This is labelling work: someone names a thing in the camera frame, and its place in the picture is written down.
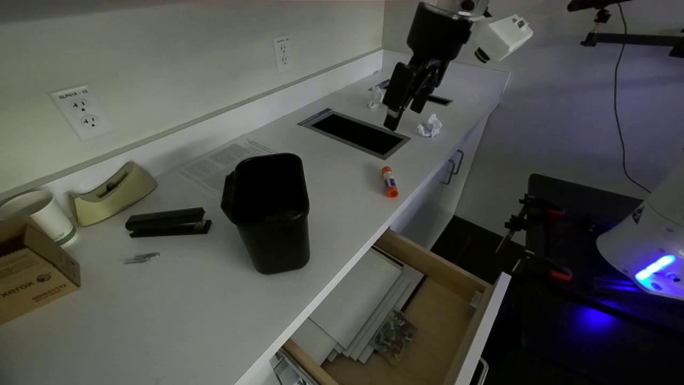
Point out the strip of staples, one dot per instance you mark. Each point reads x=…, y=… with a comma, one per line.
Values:
x=141, y=259

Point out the stack of white paper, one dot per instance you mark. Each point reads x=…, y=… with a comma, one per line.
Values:
x=358, y=305

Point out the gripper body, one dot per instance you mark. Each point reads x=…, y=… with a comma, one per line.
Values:
x=435, y=35

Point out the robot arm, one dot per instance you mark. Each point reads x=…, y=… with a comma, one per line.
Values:
x=502, y=35

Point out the camera on mount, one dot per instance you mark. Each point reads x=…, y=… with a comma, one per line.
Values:
x=630, y=37

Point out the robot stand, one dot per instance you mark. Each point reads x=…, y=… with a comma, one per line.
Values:
x=577, y=299

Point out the wooden drawer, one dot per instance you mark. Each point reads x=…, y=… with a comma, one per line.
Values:
x=427, y=321

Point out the white paper cup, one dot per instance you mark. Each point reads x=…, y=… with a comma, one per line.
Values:
x=45, y=214

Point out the orange-capped glue stick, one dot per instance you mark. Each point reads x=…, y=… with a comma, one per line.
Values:
x=389, y=182

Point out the brown cardboard box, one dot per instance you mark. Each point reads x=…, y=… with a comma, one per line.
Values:
x=32, y=272

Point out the printed paper sheet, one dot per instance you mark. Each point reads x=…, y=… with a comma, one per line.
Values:
x=216, y=163

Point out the white wall socket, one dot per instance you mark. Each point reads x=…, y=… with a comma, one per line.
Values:
x=83, y=112
x=282, y=53

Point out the black clamp with orange tips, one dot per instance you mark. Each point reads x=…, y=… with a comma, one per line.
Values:
x=534, y=216
x=545, y=266

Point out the beige tape dispenser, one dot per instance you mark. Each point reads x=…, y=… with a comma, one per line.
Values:
x=109, y=195

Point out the metal-framed counter waste slot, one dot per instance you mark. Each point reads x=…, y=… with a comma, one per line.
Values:
x=355, y=133

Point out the black landfill bin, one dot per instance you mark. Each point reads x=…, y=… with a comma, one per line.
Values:
x=272, y=214

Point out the black stapler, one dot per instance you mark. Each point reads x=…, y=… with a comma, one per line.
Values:
x=166, y=221

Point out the bag of push pins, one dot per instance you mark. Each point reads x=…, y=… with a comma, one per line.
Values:
x=394, y=336

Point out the crumpled white paper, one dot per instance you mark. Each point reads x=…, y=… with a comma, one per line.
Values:
x=375, y=98
x=430, y=127

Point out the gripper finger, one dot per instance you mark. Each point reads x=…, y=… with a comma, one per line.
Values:
x=399, y=93
x=430, y=88

